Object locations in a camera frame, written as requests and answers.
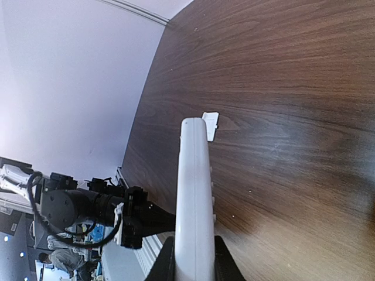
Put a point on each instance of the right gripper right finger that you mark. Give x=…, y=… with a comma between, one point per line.
x=225, y=266

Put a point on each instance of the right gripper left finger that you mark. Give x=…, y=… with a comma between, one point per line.
x=164, y=266

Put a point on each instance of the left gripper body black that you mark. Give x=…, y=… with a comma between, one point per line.
x=141, y=217

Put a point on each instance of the white remote control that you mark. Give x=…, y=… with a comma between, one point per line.
x=194, y=232

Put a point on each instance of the white battery cover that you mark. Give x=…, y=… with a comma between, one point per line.
x=211, y=120

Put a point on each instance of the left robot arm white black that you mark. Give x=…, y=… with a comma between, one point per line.
x=58, y=203

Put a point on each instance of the person in background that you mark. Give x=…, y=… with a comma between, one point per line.
x=67, y=261

